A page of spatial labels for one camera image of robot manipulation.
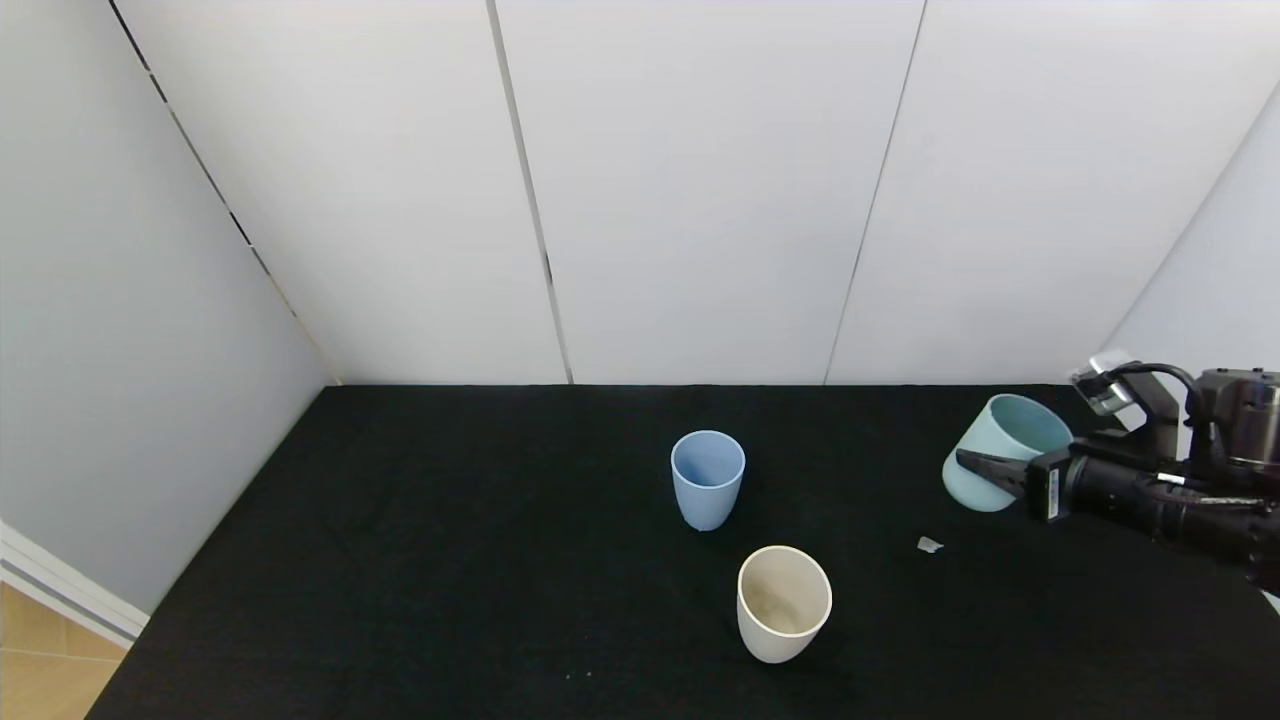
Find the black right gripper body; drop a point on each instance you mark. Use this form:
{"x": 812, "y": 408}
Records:
{"x": 1047, "y": 486}

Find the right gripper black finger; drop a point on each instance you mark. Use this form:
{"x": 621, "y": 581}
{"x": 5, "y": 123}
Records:
{"x": 1000, "y": 470}

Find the teal plastic cup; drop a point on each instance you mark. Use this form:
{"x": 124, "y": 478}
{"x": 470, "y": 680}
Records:
{"x": 1010, "y": 425}

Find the cream plastic cup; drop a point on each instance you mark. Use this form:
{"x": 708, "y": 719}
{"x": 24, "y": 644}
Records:
{"x": 775, "y": 635}

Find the light blue plastic cup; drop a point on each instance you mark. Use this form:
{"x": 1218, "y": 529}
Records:
{"x": 706, "y": 495}

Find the black tablecloth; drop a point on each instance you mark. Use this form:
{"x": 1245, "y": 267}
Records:
{"x": 450, "y": 560}

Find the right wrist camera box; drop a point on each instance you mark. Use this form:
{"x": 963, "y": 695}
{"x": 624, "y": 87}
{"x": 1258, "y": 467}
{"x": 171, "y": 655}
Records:
{"x": 1105, "y": 385}

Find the white wall baseboard rail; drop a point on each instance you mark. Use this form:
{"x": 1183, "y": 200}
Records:
{"x": 70, "y": 590}

